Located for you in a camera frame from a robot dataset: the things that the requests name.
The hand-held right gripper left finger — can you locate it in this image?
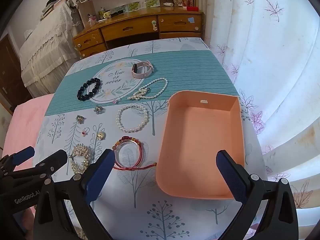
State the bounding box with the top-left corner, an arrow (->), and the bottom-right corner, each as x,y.
33,149 -> 118,240

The pearl bracelet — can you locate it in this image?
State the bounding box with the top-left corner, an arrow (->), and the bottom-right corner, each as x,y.
116,104 -> 148,133

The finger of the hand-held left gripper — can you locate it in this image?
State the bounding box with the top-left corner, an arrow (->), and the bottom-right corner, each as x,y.
7,149 -> 69,183
0,146 -> 35,173

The red string bead bracelet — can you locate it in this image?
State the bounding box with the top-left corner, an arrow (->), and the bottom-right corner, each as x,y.
111,136 -> 158,172

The pearl necklace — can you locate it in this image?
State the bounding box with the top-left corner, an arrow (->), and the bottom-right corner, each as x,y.
127,78 -> 168,101

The white lace cover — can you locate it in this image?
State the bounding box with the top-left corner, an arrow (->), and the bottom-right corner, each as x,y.
19,0 -> 83,98

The gold leaf brooch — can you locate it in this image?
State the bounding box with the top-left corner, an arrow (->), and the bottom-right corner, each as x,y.
69,144 -> 92,174

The wooden desk with drawers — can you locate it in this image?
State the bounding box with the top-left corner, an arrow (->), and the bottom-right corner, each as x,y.
72,6 -> 205,59

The pink plastic box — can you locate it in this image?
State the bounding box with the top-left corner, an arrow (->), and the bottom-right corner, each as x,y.
155,90 -> 245,200

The pink smartwatch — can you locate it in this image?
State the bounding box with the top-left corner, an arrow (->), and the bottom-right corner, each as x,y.
132,60 -> 154,79

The clear bangle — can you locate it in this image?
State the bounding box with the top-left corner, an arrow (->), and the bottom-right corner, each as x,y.
115,141 -> 142,167

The black bead bracelet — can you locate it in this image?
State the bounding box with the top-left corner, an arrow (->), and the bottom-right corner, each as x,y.
77,78 -> 101,102

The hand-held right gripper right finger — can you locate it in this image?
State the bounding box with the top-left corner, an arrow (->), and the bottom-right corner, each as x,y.
215,150 -> 299,240

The brown wooden door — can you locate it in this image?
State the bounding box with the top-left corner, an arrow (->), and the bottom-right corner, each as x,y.
0,34 -> 33,115

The pink blanket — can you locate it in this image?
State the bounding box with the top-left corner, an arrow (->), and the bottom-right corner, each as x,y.
0,94 -> 54,170

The stack of books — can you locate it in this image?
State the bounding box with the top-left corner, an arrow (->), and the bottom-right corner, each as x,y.
41,0 -> 69,15

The tree print tablecloth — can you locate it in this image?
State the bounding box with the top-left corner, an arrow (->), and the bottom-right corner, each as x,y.
32,37 -> 265,240

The leaf print curtain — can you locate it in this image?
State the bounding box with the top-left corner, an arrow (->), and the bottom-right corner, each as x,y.
200,0 -> 320,240

